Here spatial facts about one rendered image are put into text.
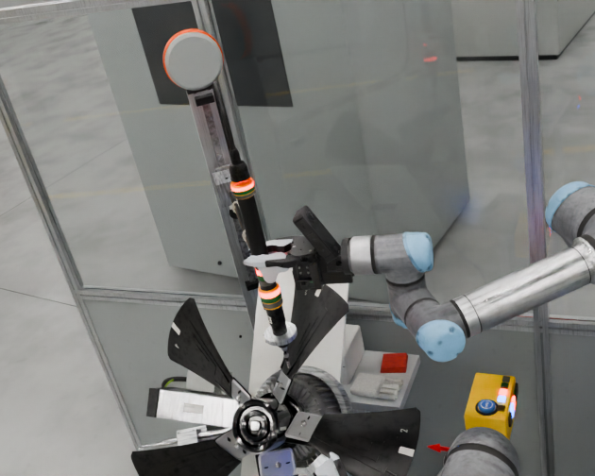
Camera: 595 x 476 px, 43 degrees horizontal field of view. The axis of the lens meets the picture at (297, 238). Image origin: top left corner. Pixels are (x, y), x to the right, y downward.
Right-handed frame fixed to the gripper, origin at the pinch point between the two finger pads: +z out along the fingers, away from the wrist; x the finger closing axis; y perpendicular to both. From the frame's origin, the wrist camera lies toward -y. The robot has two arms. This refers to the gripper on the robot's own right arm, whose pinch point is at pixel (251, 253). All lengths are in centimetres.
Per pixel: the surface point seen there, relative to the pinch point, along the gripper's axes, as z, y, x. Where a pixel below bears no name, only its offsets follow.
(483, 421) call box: -40, 60, 15
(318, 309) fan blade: -6.6, 24.4, 14.2
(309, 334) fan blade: -4.4, 28.6, 10.2
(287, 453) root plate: 3, 53, -2
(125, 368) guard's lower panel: 102, 103, 90
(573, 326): -65, 66, 60
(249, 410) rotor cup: 10.0, 41.2, -0.7
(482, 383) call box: -40, 58, 27
